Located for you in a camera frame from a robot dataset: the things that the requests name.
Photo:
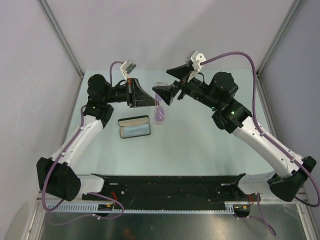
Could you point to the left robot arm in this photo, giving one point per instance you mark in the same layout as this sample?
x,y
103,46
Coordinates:
x,y
56,175

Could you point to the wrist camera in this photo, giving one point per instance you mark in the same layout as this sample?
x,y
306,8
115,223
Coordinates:
x,y
196,58
127,67

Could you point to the dark green glasses case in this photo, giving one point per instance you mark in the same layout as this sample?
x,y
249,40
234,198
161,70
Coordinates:
x,y
134,121

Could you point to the aluminium rail right edge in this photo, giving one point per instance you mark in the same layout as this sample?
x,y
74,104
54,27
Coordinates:
x,y
267,110

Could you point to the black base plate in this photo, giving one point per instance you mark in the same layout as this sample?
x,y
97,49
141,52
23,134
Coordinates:
x,y
172,193

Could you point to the right aluminium frame post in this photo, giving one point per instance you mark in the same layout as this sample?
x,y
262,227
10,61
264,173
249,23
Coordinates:
x,y
280,34

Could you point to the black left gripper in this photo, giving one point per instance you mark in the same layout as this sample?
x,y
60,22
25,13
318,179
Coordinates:
x,y
136,96

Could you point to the light blue cleaning cloth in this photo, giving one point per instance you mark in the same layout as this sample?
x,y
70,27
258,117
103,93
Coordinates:
x,y
133,131

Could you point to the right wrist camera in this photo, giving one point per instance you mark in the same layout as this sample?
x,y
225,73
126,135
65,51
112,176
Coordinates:
x,y
196,58

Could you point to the left aluminium frame post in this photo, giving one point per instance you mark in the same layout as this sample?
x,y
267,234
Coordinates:
x,y
57,30

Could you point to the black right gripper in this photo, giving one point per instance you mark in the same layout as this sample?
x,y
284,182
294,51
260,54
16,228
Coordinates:
x,y
183,73

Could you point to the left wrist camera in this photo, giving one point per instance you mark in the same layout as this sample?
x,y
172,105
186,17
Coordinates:
x,y
127,67

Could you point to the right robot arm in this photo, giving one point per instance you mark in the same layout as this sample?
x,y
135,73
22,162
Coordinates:
x,y
290,170

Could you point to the pink transparent sunglasses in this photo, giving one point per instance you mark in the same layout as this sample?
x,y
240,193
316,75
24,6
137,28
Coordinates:
x,y
159,110

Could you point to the aluminium frame post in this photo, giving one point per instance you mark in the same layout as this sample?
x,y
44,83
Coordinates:
x,y
57,30
280,34

